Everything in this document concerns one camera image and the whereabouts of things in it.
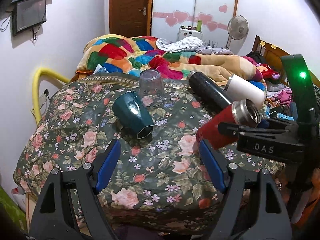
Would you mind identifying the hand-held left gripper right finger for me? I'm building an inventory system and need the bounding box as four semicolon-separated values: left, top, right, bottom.
199;140;293;240

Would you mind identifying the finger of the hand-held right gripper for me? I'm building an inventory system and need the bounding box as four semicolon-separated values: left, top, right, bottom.
261;118;297;129
217;122;288;138

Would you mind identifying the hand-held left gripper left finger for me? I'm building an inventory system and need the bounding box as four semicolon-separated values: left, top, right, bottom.
29;139;122;240

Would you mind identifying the red steel flask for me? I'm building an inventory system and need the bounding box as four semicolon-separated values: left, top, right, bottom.
196;99;262;156

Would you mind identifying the white tumbler cup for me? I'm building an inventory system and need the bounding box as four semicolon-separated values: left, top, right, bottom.
224;74;267;108

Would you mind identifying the teal faceted cup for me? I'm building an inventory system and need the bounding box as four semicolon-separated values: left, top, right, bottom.
112;92;154;139

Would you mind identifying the clear glass cup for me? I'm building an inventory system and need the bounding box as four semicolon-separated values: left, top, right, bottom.
138;69;166;108

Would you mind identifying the blue face mask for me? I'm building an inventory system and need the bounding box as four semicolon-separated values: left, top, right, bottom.
266;112;297;121

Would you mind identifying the pile of clothes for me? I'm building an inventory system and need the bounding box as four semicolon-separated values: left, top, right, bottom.
246;51;300;121

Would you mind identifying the green floral blanket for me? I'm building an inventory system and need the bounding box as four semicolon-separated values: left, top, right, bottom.
14;72;286;232

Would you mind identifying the black flask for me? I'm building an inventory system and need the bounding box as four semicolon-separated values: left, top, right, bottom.
188;71;234;113

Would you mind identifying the orange clothing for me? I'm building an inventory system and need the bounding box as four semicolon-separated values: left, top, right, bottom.
299;174;320;222

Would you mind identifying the wooden headboard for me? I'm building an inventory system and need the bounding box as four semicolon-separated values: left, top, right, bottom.
252;35;292;64

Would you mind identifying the grey white cloth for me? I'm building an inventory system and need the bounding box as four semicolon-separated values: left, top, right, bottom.
156;37;234;56

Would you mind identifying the standing fan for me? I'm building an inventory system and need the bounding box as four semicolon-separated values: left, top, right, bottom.
226;15;249;50

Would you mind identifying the white appliance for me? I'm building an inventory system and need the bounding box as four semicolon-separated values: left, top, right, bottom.
178;27;204;41

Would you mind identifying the green fabric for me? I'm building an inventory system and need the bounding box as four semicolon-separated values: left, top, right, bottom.
0;184;28;233

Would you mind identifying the colourful patchwork blanket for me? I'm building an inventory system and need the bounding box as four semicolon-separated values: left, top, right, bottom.
76;35;266;87

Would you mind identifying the brown wooden door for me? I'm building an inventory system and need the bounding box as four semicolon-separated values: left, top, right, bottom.
109;0;154;38

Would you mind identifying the yellow bed rail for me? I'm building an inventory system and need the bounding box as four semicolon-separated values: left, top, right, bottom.
32;67;71;125

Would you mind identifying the wall-mounted monitor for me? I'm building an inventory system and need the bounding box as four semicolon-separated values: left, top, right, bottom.
12;0;48;37

